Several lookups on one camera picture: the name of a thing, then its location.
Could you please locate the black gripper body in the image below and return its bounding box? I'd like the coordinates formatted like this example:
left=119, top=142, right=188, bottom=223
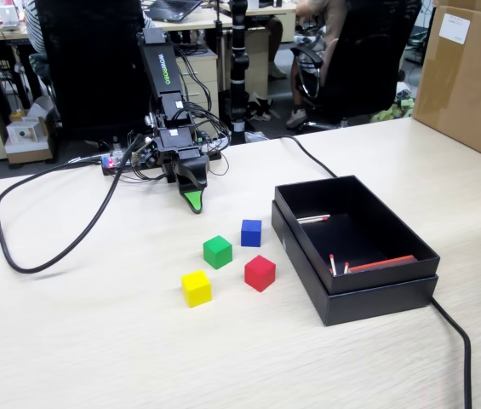
left=153, top=126, right=209, bottom=182

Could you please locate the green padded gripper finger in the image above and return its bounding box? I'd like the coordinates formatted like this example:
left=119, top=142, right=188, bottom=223
left=179, top=187, right=204, bottom=214

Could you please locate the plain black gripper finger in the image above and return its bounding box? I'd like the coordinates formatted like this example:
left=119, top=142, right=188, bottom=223
left=175, top=155, right=210, bottom=193

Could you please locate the green wooden cube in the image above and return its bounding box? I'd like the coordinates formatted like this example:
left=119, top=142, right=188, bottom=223
left=202, top=234, right=233, bottom=271

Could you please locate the blue wooden cube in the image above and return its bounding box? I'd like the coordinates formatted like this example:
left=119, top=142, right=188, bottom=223
left=240, top=219, right=263, bottom=248

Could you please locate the yellow wooden cube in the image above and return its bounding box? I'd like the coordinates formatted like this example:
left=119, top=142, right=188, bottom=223
left=180, top=269, right=214, bottom=308

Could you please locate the red wooden cube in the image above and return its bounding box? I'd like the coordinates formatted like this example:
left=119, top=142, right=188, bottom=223
left=243, top=254, right=277, bottom=293

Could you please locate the black cardboard box tray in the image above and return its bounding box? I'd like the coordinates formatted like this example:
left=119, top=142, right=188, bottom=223
left=274, top=174, right=441, bottom=295

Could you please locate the black cardboard box lid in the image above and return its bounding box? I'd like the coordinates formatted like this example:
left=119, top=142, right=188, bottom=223
left=271, top=199, right=439, bottom=328

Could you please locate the large brown cardboard box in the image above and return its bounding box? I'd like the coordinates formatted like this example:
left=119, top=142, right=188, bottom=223
left=412, top=0, right=481, bottom=170

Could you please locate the controller board with red LED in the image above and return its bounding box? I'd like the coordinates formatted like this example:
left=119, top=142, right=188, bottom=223
left=100, top=153, right=134, bottom=172

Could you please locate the black pole with white rings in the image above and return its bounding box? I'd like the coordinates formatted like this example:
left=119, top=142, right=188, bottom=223
left=227, top=0, right=251, bottom=135

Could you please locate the black mesh office chair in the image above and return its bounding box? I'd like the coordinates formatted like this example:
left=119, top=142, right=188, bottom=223
left=34, top=0, right=157, bottom=144

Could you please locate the long white matchstick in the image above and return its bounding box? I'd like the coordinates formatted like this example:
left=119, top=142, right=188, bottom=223
left=297, top=214, right=331, bottom=226

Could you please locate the black laptop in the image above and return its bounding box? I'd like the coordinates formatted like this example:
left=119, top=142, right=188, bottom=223
left=146, top=0, right=204, bottom=23

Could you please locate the open white cardboard carton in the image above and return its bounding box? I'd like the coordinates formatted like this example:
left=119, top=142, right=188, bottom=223
left=3, top=95, right=58, bottom=165

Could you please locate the small white product carton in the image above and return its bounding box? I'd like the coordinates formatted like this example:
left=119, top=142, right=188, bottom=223
left=6, top=120, right=49, bottom=144

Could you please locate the person in striped shirt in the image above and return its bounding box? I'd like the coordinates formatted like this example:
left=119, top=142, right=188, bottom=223
left=25, top=0, right=157, bottom=56

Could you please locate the seated person in shorts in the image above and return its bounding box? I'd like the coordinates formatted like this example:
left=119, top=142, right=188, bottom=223
left=265, top=0, right=352, bottom=130

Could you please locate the orange flat matchbox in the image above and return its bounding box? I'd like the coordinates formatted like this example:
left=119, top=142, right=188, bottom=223
left=348, top=254, right=419, bottom=273

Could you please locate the green paper scraps pile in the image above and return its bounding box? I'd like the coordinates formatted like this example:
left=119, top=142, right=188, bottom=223
left=369, top=96, right=415, bottom=124

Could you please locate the black office chair with armrest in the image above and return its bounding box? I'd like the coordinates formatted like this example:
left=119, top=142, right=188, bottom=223
left=289, top=0, right=422, bottom=130

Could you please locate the white paper label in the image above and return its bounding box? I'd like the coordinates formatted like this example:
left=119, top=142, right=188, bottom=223
left=438, top=13, right=472, bottom=44

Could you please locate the small wrist camera board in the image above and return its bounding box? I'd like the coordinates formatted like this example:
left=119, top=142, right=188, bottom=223
left=131, top=135, right=158, bottom=168

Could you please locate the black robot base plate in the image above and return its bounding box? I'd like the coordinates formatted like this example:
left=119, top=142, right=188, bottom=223
left=101, top=149, right=223, bottom=179

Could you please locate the thick black camera cable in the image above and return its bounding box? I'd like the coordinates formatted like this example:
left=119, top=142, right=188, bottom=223
left=0, top=135, right=141, bottom=274

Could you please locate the thick black power cable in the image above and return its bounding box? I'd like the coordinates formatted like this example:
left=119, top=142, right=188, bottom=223
left=278, top=135, right=473, bottom=409

